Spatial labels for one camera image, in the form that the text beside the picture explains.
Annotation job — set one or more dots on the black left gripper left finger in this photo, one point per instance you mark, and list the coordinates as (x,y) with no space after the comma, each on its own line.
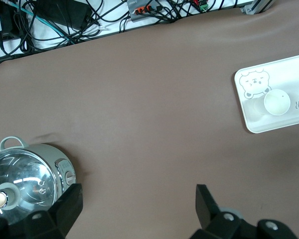
(64,206)

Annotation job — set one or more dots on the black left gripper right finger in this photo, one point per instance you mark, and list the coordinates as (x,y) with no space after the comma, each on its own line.
(206,209)

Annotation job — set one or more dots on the white plastic cup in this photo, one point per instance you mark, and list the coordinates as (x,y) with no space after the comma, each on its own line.
(276,102)

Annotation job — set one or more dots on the cream bear print tray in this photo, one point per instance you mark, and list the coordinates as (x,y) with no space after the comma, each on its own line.
(289,79)

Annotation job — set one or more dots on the glass pot lid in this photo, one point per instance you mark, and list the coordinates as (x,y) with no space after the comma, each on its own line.
(22,174)

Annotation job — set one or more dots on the grey-green electric cooking pot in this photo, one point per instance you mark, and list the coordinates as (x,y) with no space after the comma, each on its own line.
(52,154)

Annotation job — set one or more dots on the brown table mat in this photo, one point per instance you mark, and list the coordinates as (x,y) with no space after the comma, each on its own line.
(139,112)

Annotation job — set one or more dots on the black power adapter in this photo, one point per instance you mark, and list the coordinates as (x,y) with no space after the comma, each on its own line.
(64,12)

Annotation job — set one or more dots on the green terminal connector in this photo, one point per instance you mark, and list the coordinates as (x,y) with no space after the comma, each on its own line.
(204,5)

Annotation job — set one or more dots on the grey usb hub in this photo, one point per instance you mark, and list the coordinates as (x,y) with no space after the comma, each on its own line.
(139,15)

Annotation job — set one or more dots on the aluminium profile post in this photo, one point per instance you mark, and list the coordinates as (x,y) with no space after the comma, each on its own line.
(256,6)

